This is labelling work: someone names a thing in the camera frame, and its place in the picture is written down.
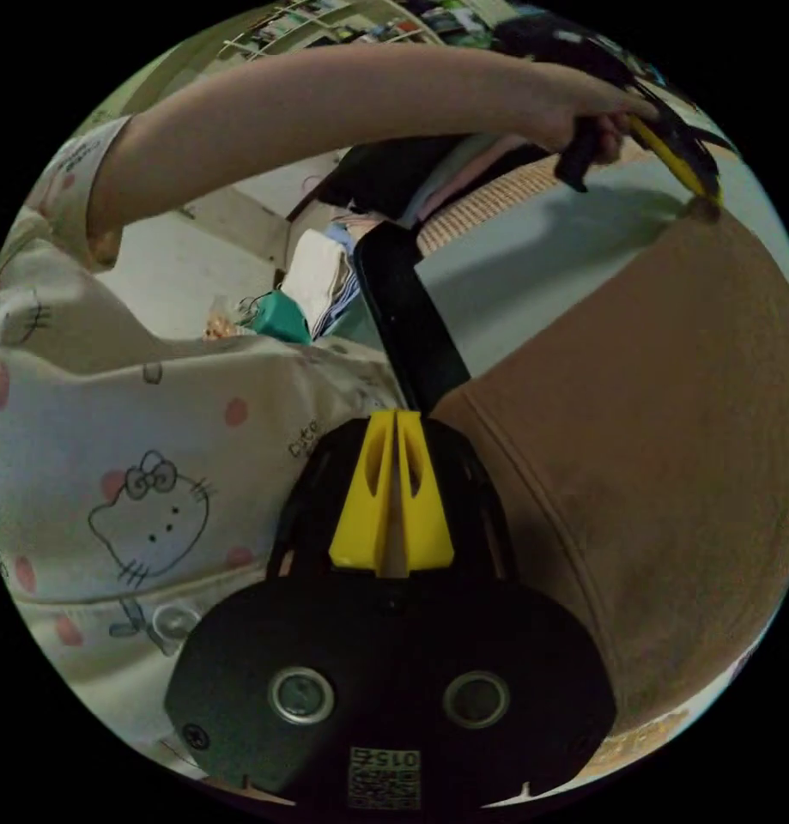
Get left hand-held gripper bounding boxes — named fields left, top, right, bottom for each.
left=496, top=14, right=740, bottom=209

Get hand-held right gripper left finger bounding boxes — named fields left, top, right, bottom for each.
left=328, top=409, right=396, bottom=572

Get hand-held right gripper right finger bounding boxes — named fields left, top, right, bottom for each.
left=397, top=411, right=456, bottom=577

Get brown t-shirt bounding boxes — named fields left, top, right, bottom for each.
left=429, top=196, right=789, bottom=742

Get person's left forearm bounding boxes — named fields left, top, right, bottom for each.
left=87, top=45, right=566, bottom=269

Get person's left hand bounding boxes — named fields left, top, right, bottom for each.
left=540, top=71, right=660, bottom=166

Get teal bag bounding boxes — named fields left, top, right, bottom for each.
left=238, top=289, right=313, bottom=346

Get person's body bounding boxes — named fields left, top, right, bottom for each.
left=0, top=115, right=410, bottom=781

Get folded white striped cloths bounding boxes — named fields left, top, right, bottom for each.
left=280, top=228, right=369, bottom=343

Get pile of clothes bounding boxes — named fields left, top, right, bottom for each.
left=316, top=133, right=562, bottom=227

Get shelf with items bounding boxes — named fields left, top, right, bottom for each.
left=220, top=0, right=498, bottom=60

